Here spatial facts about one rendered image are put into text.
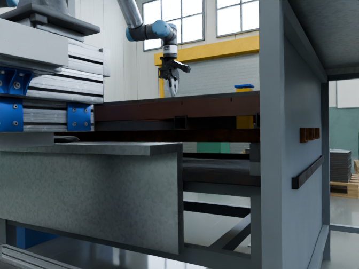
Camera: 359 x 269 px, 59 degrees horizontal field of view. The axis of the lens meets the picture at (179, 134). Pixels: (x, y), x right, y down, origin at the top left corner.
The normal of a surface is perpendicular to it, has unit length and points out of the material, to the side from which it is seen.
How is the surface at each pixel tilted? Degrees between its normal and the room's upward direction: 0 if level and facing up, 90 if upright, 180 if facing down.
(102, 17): 90
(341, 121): 90
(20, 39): 90
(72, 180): 90
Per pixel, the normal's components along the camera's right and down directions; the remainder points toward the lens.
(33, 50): 0.84, 0.00
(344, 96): -0.54, 0.02
